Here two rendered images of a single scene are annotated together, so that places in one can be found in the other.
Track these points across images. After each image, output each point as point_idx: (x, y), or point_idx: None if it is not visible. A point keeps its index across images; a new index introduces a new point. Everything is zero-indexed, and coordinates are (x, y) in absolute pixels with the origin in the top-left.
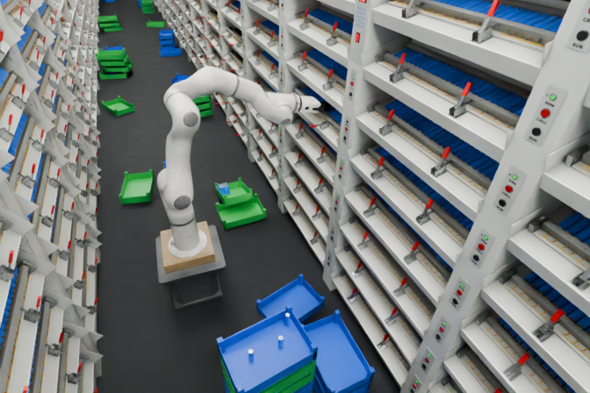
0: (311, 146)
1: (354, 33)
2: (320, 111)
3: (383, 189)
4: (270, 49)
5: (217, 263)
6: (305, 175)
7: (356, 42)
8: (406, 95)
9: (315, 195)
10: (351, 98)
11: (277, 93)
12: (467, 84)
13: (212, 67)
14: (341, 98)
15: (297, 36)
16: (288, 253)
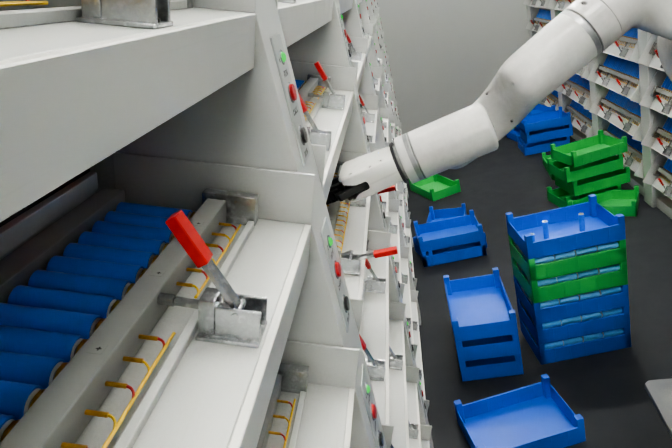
0: (365, 329)
1: None
2: (335, 209)
3: (372, 138)
4: (284, 297)
5: (666, 388)
6: (393, 419)
7: None
8: None
9: (404, 362)
10: (350, 59)
11: (454, 113)
12: None
13: None
14: (354, 72)
15: (292, 40)
16: None
